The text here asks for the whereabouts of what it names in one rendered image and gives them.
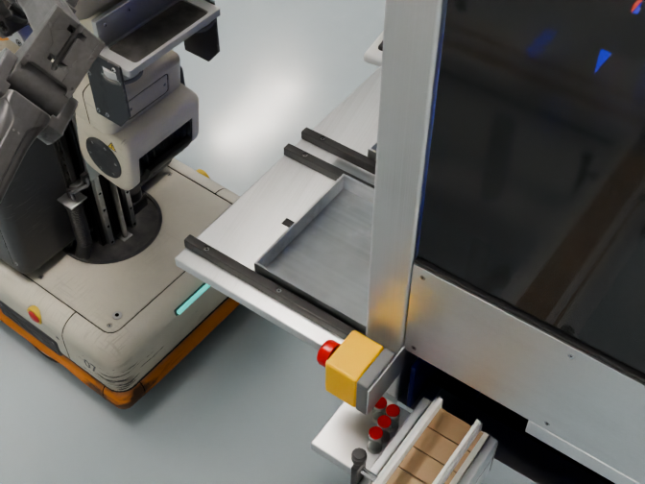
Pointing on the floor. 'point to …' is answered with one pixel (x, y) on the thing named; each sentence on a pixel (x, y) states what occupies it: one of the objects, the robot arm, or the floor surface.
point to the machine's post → (402, 167)
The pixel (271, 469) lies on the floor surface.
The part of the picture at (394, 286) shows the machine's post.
